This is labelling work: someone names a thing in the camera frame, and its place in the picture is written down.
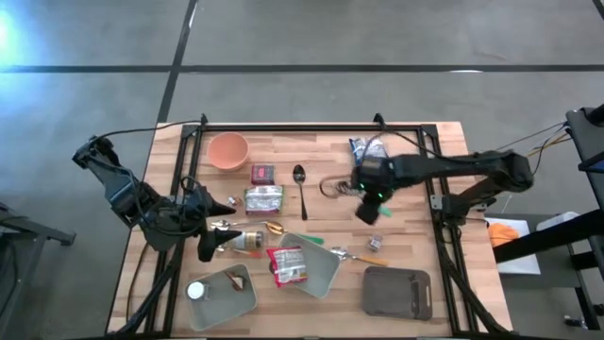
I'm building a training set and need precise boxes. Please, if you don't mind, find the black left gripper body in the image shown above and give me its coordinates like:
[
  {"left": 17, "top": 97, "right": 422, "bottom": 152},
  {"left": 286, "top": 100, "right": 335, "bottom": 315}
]
[{"left": 141, "top": 206, "right": 216, "bottom": 252}]

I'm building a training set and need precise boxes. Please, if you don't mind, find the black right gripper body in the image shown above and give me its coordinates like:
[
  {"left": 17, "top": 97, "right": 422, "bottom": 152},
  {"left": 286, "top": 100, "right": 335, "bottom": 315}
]
[{"left": 354, "top": 156, "right": 396, "bottom": 196}]

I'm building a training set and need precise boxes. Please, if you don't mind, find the blue ramen packet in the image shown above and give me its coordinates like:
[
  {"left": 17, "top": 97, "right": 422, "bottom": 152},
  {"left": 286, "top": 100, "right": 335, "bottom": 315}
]
[{"left": 348, "top": 136, "right": 390, "bottom": 166}]

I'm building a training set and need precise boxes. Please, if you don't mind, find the gold label spice jar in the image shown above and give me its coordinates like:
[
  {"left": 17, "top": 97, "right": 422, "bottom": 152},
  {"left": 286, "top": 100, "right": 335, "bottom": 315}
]
[{"left": 220, "top": 229, "right": 267, "bottom": 252}]

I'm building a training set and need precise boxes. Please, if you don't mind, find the shrimp ramen packet green edge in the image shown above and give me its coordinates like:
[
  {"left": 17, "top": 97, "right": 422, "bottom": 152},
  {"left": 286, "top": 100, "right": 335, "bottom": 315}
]
[{"left": 243, "top": 184, "right": 285, "bottom": 217}]

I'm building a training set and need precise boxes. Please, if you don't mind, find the white round lid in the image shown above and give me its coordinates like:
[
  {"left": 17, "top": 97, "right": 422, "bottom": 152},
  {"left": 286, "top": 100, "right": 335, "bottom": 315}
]
[{"left": 186, "top": 280, "right": 210, "bottom": 302}]

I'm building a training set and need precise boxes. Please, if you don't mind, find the light grey plastic bin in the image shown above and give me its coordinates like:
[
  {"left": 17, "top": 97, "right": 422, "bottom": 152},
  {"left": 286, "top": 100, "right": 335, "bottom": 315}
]
[
  {"left": 182, "top": 263, "right": 260, "bottom": 332},
  {"left": 268, "top": 231, "right": 343, "bottom": 300}
]

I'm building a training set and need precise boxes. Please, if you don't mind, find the red ramen packet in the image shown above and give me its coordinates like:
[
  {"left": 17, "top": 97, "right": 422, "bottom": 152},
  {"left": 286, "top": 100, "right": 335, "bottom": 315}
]
[{"left": 265, "top": 246, "right": 310, "bottom": 289}]

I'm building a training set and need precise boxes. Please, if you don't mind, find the dark grey plastic bin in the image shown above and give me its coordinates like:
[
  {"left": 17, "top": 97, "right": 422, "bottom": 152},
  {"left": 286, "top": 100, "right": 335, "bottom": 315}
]
[{"left": 361, "top": 265, "right": 434, "bottom": 323}]

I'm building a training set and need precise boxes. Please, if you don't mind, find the smoked paprika tin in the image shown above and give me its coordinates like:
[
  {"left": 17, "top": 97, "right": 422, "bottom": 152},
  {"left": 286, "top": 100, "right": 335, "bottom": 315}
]
[{"left": 249, "top": 163, "right": 277, "bottom": 186}]

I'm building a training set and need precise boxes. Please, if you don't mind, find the peach plastic bowl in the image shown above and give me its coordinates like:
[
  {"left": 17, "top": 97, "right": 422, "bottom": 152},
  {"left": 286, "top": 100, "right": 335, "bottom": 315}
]
[{"left": 206, "top": 131, "right": 250, "bottom": 172}]

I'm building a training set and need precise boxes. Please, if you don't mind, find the black metal spoon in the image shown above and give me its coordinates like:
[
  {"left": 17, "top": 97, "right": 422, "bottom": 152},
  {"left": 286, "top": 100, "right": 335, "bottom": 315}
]
[{"left": 292, "top": 163, "right": 310, "bottom": 222}]

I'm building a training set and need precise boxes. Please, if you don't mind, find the orange cloth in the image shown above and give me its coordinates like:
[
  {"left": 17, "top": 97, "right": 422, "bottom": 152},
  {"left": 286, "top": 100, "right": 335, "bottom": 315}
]
[{"left": 487, "top": 222, "right": 521, "bottom": 248}]

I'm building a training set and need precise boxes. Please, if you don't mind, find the black metal stand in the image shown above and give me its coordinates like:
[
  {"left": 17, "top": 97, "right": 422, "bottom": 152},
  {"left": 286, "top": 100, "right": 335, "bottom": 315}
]
[{"left": 0, "top": 202, "right": 77, "bottom": 332}]

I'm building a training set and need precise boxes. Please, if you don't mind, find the white paper sheet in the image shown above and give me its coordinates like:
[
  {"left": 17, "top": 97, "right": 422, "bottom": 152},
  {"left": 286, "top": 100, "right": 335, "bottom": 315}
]
[{"left": 484, "top": 216, "right": 543, "bottom": 276}]

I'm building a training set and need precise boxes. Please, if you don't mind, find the clear plastic container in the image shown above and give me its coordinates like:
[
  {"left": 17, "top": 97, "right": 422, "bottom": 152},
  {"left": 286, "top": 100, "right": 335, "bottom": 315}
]
[{"left": 535, "top": 211, "right": 581, "bottom": 232}]

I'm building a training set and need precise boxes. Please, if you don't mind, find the black rig table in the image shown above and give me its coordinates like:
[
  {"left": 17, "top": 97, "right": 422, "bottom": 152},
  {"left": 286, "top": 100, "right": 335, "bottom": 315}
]
[{"left": 493, "top": 103, "right": 604, "bottom": 332}]

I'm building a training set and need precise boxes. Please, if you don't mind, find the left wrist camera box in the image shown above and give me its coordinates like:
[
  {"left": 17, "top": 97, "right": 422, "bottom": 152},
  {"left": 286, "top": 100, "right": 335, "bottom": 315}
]
[{"left": 181, "top": 184, "right": 211, "bottom": 213}]

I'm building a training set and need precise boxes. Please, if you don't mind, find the silver utensil orange handle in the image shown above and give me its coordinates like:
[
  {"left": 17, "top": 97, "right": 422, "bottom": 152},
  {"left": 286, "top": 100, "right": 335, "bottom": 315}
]
[{"left": 214, "top": 246, "right": 263, "bottom": 261}]

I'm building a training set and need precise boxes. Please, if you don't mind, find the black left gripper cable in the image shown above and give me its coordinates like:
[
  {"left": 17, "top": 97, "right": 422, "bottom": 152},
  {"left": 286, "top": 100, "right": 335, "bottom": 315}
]
[{"left": 126, "top": 174, "right": 211, "bottom": 237}]

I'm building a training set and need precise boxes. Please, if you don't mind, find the gold spoon green handle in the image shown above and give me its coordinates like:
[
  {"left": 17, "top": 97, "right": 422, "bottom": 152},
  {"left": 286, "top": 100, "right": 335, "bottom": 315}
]
[{"left": 264, "top": 219, "right": 327, "bottom": 246}]

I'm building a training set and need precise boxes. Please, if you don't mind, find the black aluminium table frame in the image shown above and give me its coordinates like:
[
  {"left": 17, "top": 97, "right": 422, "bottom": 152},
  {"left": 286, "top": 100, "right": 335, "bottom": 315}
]
[{"left": 115, "top": 112, "right": 515, "bottom": 337}]

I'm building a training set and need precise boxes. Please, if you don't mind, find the black left shoulder cable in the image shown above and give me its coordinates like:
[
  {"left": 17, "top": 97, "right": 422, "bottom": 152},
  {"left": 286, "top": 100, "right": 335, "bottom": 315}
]
[{"left": 92, "top": 120, "right": 204, "bottom": 143}]

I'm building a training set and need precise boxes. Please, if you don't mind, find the loose cable bundle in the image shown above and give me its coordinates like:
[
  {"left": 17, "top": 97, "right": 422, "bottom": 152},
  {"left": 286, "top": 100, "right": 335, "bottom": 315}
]
[{"left": 493, "top": 120, "right": 575, "bottom": 160}]

